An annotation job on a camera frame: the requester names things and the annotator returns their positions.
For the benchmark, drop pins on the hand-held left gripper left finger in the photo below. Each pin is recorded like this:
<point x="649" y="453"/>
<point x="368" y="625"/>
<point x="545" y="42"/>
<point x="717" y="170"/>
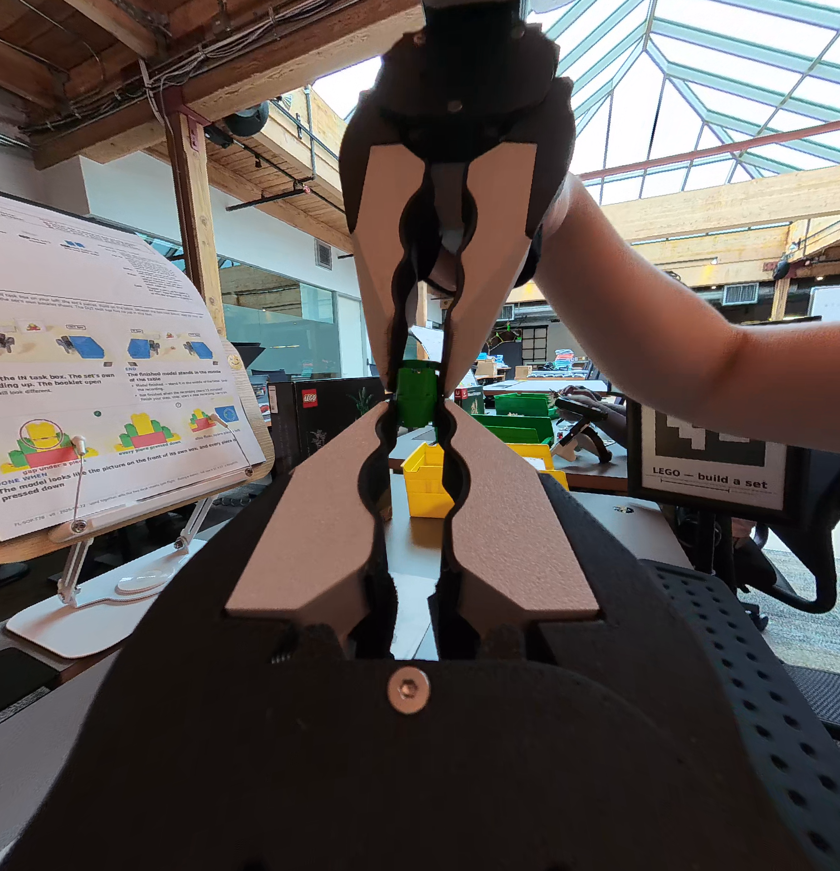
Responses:
<point x="311" y="524"/>

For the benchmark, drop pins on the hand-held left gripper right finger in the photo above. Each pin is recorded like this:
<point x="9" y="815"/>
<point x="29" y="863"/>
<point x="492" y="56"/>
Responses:
<point x="522" y="531"/>

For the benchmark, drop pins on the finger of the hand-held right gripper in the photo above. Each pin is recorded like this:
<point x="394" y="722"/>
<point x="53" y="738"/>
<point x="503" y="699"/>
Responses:
<point x="379" y="238"/>
<point x="501" y="224"/>

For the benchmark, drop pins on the green round brick piece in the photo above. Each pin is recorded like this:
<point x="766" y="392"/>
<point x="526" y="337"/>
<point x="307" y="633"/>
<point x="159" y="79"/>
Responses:
<point x="417" y="394"/>

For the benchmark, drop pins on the person's right forearm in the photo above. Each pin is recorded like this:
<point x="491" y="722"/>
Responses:
<point x="665" y="326"/>

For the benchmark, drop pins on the grey desk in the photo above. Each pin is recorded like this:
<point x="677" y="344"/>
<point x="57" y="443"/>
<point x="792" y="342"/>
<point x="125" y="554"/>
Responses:
<point x="644" y="548"/>

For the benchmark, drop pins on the framed desk sign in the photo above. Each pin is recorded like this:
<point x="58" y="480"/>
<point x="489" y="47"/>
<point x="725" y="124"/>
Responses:
<point x="712" y="476"/>

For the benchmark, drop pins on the large green plastic bin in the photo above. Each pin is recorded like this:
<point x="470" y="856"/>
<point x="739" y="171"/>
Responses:
<point x="522" y="429"/>

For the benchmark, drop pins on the black bamboo set box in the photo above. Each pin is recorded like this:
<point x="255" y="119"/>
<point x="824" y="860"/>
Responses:
<point x="325" y="422"/>

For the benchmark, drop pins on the yellow plastic bin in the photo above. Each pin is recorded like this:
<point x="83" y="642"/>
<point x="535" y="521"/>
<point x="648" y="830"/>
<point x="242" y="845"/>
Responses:
<point x="427" y="483"/>

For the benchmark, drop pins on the idle hand-held gripper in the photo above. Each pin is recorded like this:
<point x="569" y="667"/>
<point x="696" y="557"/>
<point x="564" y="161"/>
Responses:
<point x="583" y="435"/>

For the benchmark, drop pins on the small green plastic bin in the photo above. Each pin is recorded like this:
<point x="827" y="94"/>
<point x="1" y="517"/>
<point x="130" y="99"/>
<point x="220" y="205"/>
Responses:
<point x="522" y="405"/>

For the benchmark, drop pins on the dark green set box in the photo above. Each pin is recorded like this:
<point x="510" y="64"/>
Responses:
<point x="473" y="401"/>

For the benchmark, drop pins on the instruction sheet on stand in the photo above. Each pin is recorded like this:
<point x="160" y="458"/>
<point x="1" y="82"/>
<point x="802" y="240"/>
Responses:
<point x="73" y="629"/>

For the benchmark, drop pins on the printed instruction sheet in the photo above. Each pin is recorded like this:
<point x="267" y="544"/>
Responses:
<point x="86" y="306"/>

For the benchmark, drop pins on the black flat device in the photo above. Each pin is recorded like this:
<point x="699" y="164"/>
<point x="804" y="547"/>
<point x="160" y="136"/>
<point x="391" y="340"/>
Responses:
<point x="18" y="680"/>

